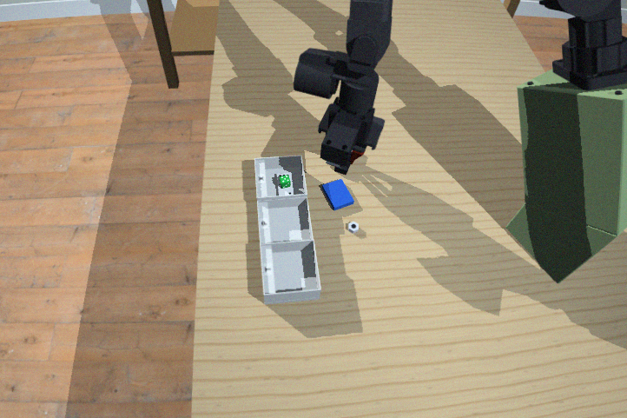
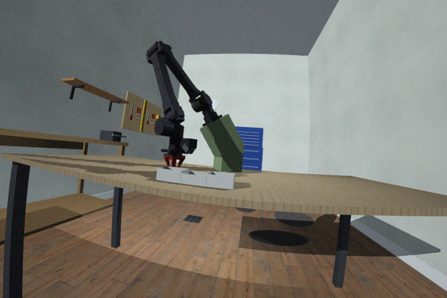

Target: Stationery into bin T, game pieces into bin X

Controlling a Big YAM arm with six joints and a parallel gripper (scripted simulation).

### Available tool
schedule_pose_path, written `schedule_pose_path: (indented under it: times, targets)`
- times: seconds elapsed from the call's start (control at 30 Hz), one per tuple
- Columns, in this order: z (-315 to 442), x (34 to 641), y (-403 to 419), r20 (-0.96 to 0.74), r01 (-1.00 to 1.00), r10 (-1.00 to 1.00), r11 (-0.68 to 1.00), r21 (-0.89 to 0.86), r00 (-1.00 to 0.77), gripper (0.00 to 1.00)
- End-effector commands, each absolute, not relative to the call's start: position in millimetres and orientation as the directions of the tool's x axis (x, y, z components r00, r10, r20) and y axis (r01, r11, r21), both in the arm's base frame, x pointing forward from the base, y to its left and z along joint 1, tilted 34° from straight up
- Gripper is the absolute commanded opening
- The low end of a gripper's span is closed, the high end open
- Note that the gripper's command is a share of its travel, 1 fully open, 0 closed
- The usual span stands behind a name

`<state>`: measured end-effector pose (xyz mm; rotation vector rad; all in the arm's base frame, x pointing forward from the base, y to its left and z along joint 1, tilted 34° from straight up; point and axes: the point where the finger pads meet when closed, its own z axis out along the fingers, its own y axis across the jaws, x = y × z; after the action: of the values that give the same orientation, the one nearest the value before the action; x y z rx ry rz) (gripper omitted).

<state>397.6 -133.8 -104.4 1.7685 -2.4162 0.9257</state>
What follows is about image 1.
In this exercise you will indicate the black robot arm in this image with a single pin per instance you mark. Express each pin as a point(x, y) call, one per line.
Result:
point(595, 57)

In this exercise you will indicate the green die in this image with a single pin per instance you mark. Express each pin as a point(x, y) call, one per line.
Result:
point(285, 181)

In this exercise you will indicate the white domino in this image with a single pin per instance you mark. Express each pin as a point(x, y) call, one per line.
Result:
point(286, 191)

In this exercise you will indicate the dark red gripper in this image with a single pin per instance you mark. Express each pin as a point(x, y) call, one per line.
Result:
point(373, 137)

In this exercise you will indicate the blue block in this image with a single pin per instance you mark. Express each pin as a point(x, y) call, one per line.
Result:
point(337, 194)

